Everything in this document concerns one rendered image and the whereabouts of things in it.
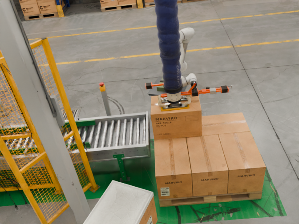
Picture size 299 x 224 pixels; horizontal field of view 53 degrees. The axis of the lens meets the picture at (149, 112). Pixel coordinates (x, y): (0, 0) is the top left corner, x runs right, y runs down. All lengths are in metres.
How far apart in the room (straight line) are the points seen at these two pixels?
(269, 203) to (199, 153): 1.00
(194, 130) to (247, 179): 0.83
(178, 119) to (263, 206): 1.39
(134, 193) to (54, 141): 0.82
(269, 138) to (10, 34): 3.65
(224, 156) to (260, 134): 1.29
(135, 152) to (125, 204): 1.26
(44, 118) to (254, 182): 2.36
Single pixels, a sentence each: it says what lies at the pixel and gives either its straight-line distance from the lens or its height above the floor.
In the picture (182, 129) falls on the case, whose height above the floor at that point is 0.68.
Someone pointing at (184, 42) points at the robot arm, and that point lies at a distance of 4.00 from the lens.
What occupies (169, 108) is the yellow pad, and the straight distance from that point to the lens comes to 3.58.
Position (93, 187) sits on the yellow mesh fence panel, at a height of 0.04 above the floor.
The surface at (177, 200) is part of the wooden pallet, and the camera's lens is 3.81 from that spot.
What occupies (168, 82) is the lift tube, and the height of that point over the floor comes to 1.30.
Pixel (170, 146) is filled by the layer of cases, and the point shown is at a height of 0.54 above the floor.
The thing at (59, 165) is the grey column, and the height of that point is 1.15.
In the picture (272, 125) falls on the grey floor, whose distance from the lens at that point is 4.93.
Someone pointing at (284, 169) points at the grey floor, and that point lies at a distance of 4.29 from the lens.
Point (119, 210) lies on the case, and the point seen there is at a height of 1.02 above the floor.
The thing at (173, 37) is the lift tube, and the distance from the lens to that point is 3.18.
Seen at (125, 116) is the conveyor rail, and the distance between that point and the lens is 4.20.
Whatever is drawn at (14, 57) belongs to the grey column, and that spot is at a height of 2.24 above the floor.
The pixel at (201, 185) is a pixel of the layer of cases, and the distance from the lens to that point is 3.54.
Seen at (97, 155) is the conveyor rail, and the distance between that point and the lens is 3.83.
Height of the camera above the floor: 3.06
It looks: 36 degrees down
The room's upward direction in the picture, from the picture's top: 8 degrees counter-clockwise
